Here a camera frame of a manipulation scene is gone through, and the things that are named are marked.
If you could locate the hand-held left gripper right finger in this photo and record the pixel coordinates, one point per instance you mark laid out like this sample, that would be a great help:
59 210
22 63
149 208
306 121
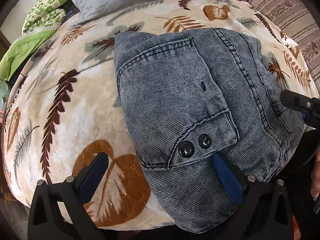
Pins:
226 177

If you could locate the striped beige pillow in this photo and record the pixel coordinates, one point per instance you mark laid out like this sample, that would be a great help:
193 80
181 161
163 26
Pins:
287 10

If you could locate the white crumpled tissue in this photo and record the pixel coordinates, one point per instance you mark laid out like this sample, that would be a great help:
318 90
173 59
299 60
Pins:
290 42

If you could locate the leaf-printed beige blanket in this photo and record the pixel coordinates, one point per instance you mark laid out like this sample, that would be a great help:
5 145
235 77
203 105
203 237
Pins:
75 105

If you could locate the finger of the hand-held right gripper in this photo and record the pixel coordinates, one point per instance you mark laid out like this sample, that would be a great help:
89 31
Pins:
295 101

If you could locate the person's right hand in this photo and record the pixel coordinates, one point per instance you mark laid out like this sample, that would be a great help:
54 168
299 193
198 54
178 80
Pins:
315 180

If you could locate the green patterned quilt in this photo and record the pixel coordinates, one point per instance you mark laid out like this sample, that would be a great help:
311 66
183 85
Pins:
42 15

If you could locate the blue-grey denim pants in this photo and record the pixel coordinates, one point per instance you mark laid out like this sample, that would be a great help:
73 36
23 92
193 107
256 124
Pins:
175 92

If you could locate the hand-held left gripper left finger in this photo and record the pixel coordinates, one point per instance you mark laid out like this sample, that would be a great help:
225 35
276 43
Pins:
93 172

